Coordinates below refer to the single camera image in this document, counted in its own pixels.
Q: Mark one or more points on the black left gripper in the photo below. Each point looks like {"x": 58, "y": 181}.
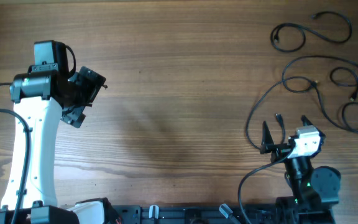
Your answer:
{"x": 91, "y": 82}

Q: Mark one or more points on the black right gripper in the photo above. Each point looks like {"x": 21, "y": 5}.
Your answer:
{"x": 268, "y": 146}

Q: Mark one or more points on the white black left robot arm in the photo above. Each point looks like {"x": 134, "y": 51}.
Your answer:
{"x": 49, "y": 92}

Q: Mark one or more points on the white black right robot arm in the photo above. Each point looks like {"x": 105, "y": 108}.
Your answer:
{"x": 315, "y": 190}

